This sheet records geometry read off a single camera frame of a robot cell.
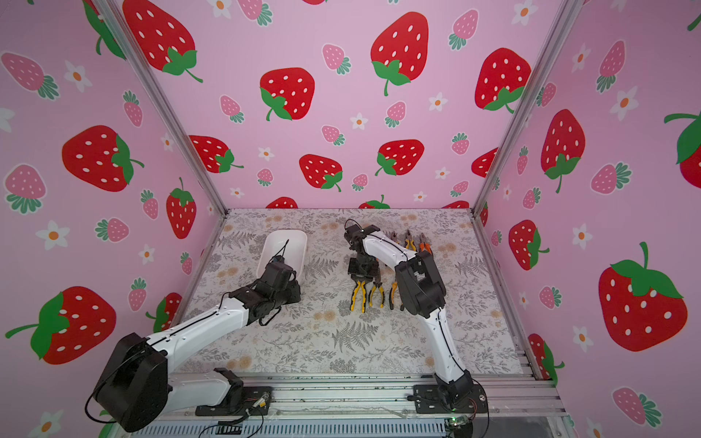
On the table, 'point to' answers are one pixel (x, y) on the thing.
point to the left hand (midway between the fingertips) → (299, 287)
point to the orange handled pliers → (423, 245)
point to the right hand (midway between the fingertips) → (365, 277)
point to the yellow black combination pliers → (363, 289)
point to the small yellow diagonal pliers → (378, 285)
